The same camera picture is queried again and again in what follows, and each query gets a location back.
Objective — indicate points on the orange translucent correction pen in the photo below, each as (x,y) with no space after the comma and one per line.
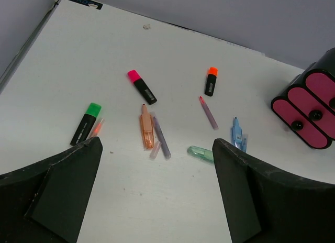
(146,128)

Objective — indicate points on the green cap black highlighter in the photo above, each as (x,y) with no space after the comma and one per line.
(86,124)

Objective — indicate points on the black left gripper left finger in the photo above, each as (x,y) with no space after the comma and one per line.
(46,201)

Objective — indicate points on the pink cap black highlighter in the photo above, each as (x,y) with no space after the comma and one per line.
(142,87)

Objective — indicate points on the dark blue table label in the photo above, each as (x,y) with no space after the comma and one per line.
(89,3)

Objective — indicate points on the black pink drawer organizer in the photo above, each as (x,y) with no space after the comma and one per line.
(306,105)

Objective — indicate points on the orange cap black highlighter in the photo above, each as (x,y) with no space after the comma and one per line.
(211,81)

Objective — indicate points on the uncapped purple red-tip pen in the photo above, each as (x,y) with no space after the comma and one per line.
(208,113)

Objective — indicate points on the blue slim highlighter pen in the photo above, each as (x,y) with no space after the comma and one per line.
(244,142)

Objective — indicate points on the orange slim highlighter pen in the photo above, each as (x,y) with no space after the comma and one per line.
(97,128)

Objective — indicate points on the clear pink pen cap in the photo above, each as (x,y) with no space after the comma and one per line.
(155,150)

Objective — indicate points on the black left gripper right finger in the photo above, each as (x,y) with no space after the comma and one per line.
(264,203)

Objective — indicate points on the purple slim highlighter pen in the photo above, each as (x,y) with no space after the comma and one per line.
(160,136)

